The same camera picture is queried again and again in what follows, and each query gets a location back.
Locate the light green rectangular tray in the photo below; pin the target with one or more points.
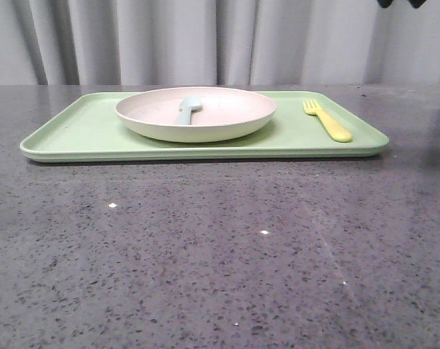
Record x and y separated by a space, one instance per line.
89 130

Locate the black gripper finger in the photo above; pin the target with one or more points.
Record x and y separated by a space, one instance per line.
384 3
416 3

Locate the light blue plastic spoon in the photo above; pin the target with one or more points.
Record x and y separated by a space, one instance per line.
186 107

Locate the cream round plate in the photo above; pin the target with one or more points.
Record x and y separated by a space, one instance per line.
226 113

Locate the yellow plastic fork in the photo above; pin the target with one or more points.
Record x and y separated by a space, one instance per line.
333 128

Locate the grey pleated curtain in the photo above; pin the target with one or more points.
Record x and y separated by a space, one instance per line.
218 42

